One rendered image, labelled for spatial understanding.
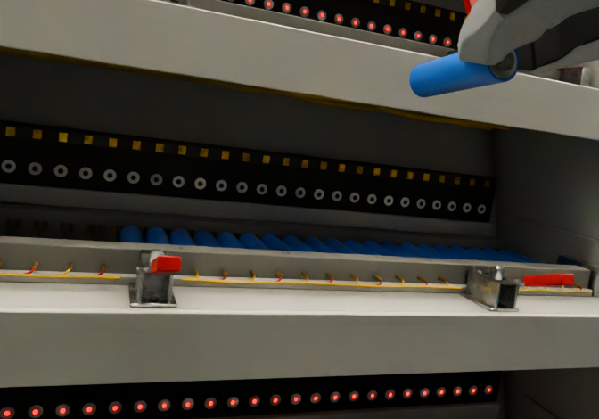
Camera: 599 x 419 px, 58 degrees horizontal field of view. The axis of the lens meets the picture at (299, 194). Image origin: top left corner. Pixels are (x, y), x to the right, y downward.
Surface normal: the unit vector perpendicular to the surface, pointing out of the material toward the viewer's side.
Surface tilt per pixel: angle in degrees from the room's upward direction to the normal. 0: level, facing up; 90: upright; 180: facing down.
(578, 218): 90
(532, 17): 178
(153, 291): 18
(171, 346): 109
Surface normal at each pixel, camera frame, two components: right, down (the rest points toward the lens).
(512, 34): 0.01, 0.98
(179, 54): 0.33, 0.16
